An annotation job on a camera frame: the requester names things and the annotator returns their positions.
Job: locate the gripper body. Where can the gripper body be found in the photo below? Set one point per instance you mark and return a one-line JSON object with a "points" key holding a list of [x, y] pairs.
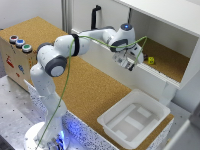
{"points": [[128, 56]]}

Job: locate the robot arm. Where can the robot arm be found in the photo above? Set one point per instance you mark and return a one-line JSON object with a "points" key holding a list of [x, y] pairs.
{"points": [[46, 83]]}

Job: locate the yellow block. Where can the yellow block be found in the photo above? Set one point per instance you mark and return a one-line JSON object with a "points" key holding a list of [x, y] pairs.
{"points": [[151, 60]]}

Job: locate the white cabinet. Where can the white cabinet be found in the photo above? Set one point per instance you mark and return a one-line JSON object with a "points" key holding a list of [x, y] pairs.
{"points": [[173, 15]]}

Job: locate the white sliding door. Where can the white sliding door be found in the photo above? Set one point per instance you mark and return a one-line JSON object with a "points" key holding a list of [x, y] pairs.
{"points": [[83, 15]]}

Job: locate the white plastic box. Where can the white plastic box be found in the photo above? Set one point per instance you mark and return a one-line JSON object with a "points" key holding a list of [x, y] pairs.
{"points": [[133, 121]]}

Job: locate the green button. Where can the green button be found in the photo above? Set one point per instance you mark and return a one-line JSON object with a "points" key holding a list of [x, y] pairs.
{"points": [[26, 47]]}

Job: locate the blue button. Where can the blue button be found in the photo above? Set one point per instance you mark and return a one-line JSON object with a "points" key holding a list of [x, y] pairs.
{"points": [[20, 42]]}

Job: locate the red button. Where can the red button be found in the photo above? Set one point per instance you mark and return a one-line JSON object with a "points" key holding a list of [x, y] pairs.
{"points": [[13, 38]]}

